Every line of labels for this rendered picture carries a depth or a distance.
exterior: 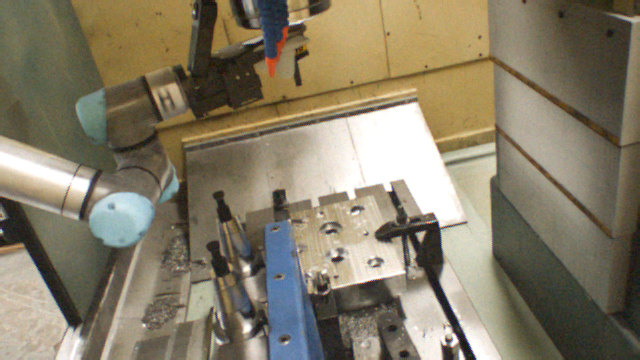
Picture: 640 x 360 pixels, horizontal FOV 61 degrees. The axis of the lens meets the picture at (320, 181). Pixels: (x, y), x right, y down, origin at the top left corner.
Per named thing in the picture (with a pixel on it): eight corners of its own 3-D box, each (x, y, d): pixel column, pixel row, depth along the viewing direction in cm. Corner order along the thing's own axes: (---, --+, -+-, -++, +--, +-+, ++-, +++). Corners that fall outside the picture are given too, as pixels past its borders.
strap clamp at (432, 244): (382, 276, 113) (373, 217, 106) (379, 266, 116) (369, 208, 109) (443, 262, 113) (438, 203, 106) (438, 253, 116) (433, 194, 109)
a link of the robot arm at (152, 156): (126, 225, 83) (95, 164, 78) (141, 189, 93) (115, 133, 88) (175, 213, 83) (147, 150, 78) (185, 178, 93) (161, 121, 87)
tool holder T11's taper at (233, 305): (252, 328, 60) (236, 281, 57) (214, 331, 61) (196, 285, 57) (259, 301, 64) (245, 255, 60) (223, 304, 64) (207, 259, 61)
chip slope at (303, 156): (186, 322, 154) (157, 249, 142) (203, 204, 213) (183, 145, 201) (488, 254, 156) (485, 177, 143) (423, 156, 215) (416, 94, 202)
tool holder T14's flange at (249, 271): (262, 286, 70) (257, 271, 69) (217, 292, 71) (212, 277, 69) (268, 256, 75) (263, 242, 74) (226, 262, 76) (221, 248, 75)
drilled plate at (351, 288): (288, 318, 102) (283, 298, 99) (280, 233, 127) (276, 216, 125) (407, 292, 102) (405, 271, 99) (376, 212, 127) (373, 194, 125)
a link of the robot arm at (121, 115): (96, 141, 86) (72, 92, 82) (162, 117, 89) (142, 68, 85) (97, 158, 80) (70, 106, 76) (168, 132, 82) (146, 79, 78)
